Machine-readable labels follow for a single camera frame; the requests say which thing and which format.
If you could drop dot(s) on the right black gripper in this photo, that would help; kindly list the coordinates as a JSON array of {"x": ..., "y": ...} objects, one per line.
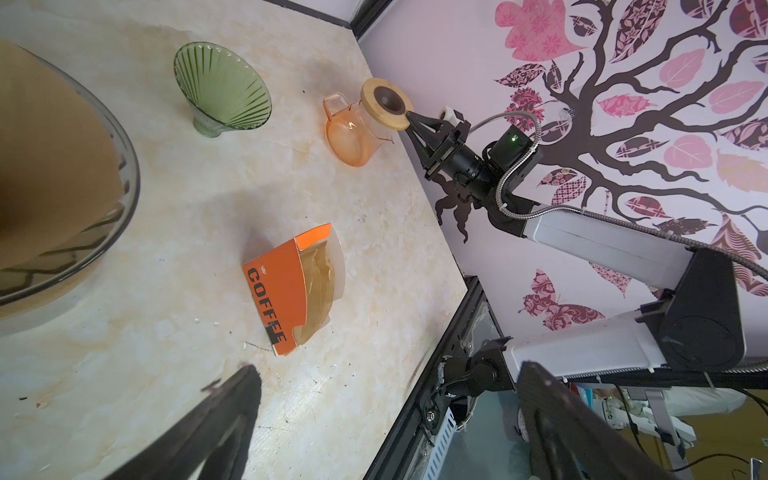
[{"x": 452, "y": 157}]

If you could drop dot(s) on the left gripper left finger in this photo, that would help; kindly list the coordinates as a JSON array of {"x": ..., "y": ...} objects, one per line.
[{"x": 212, "y": 440}]

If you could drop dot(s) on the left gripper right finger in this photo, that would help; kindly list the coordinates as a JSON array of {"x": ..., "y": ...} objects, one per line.
[{"x": 568, "y": 441}]

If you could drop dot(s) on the green glass dripper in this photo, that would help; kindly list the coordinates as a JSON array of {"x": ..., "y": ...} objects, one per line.
[{"x": 223, "y": 90}]

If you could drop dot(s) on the grey glass dripper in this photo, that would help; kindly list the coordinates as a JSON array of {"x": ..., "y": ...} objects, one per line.
[{"x": 52, "y": 273}]

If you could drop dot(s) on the beige paper coffee filter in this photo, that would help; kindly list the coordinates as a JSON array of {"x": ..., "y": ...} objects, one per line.
[{"x": 59, "y": 171}]

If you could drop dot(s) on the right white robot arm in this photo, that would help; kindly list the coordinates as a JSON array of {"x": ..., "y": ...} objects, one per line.
[{"x": 695, "y": 326}]

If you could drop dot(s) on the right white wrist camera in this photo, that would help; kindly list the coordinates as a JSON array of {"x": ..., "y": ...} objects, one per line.
[{"x": 452, "y": 116}]

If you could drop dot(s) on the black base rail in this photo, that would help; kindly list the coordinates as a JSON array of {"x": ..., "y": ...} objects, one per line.
[{"x": 467, "y": 362}]

